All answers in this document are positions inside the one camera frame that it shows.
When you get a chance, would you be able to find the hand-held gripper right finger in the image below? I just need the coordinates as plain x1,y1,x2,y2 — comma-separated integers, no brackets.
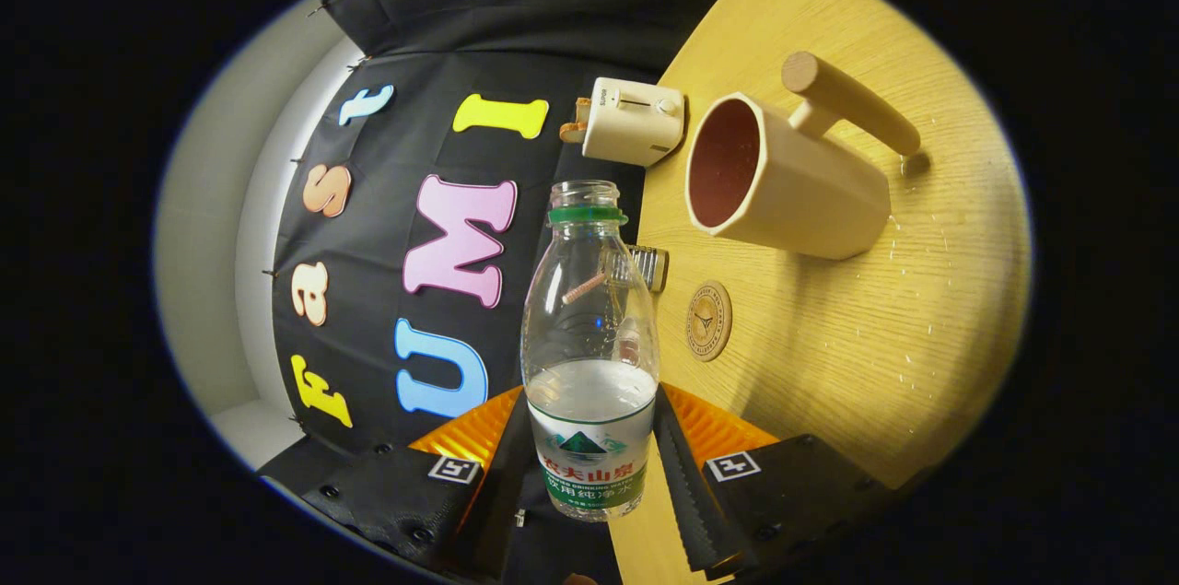
652,382,899,581

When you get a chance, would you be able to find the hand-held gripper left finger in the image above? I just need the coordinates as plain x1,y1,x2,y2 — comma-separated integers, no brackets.
304,385,535,581

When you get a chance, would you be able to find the clear plastic juice bottle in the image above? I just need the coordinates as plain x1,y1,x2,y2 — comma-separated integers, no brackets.
520,180,661,522

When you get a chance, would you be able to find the round cork coaster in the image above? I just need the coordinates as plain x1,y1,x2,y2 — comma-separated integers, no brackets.
685,280,733,363

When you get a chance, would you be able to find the cream cup with wooden handle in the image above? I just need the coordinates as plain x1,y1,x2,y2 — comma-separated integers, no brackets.
685,51,922,261

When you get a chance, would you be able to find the thin stick in holder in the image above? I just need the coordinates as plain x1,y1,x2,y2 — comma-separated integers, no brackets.
562,272,609,305

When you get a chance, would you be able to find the wooden table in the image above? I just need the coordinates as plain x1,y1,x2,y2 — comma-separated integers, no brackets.
608,0,1034,585

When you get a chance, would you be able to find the black backdrop cloth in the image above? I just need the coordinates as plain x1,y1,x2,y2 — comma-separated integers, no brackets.
258,0,770,585

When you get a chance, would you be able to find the white toaster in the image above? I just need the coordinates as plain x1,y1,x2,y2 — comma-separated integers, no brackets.
580,76,687,168

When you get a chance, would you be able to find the metal wire holder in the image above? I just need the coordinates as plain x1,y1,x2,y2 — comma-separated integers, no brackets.
599,244,670,294

